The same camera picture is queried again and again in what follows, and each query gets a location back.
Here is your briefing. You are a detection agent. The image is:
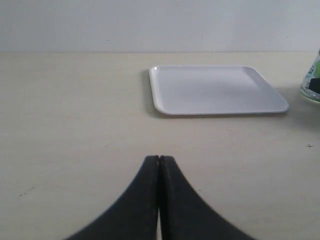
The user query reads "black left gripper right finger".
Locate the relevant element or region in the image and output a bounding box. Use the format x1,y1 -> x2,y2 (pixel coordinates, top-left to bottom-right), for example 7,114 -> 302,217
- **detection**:
159,156 -> 253,240

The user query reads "clear plastic drink bottle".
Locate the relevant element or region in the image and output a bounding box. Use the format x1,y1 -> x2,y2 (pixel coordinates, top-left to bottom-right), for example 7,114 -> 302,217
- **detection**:
300,51 -> 320,103

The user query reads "white rectangular plastic tray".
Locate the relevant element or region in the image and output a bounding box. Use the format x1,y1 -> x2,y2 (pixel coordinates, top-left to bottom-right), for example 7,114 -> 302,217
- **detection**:
149,65 -> 289,116

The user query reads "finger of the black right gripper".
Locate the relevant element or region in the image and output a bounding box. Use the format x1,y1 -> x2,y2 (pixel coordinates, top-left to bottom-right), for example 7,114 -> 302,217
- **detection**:
308,77 -> 320,93

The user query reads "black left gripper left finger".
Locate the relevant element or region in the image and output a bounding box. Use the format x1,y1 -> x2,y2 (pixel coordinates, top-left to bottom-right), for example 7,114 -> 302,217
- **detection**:
68,155 -> 159,240

